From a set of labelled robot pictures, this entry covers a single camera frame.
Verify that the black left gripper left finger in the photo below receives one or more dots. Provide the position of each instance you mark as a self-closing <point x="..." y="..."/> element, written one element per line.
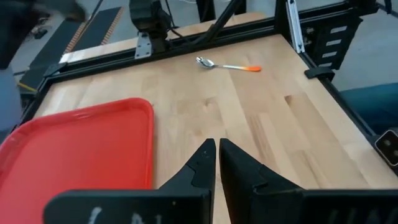
<point x="186" y="205"/>

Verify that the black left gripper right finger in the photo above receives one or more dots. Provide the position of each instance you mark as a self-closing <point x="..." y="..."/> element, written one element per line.
<point x="248" y="193"/>

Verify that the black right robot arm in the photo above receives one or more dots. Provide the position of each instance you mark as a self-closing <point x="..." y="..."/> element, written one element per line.
<point x="146" y="15"/>

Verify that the red plastic tray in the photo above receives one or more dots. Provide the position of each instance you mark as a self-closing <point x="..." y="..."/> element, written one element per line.
<point x="77" y="149"/>

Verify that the black box with white slots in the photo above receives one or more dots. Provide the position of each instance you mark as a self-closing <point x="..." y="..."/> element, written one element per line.
<point x="339" y="46"/>

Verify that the black hazard-striped floor mat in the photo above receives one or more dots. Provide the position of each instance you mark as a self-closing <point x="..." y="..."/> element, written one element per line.
<point x="96" y="28"/>

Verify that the black frame clamp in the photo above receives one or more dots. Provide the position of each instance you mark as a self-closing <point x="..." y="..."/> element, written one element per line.
<point x="318" y="73"/>

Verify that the black table-level camera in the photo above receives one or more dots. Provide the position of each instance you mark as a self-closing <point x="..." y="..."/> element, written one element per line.
<point x="388" y="146"/>

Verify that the black aluminium table frame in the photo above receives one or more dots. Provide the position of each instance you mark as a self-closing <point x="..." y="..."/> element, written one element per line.
<point x="248" y="31"/>

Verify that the silver metal bracket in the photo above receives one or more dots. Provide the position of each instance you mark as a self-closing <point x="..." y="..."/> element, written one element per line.
<point x="143" y="46"/>

